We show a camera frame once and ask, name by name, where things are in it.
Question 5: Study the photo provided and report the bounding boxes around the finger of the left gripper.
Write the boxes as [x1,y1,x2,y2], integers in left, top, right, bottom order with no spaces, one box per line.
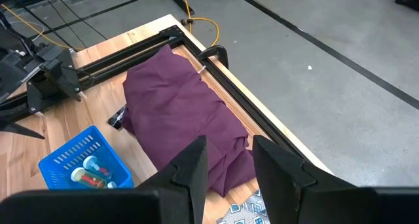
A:
[0,51,33,103]
[0,118,46,140]

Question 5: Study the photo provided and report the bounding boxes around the purple cloth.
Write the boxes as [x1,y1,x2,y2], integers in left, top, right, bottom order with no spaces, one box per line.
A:
[121,44,257,198]

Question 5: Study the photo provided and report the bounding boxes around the black clamp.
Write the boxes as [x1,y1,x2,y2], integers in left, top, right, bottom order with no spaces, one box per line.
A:
[197,45,230,70]

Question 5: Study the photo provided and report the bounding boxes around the white capped vial red contents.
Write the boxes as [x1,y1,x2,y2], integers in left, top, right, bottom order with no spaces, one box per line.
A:
[82,155,114,181]

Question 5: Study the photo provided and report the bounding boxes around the grey patterned cloth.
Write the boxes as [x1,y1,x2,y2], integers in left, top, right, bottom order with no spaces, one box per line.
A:
[215,189,272,224]

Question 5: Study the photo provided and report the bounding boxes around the yellow extension cable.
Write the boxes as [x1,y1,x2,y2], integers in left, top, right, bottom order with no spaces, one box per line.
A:
[178,0,220,48]
[0,3,85,51]

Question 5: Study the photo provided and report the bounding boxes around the blue slotted plastic basket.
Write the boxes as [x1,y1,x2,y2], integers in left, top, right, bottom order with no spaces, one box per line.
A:
[38,125,136,190]

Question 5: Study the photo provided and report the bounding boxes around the black floor bar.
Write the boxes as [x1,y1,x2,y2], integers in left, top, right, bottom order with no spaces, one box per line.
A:
[162,0,196,16]

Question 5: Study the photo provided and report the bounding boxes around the black aluminium frame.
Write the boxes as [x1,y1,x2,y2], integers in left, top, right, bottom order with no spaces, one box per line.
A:
[0,24,308,161]

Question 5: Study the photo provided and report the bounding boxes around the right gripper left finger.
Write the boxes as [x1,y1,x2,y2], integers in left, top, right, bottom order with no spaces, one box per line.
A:
[136,134,210,224]

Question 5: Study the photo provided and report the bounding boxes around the small black tag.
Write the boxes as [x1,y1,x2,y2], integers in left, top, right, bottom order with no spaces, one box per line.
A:
[106,105,128,131]

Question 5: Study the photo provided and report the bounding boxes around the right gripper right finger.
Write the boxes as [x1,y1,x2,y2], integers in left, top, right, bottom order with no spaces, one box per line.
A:
[252,134,357,224]

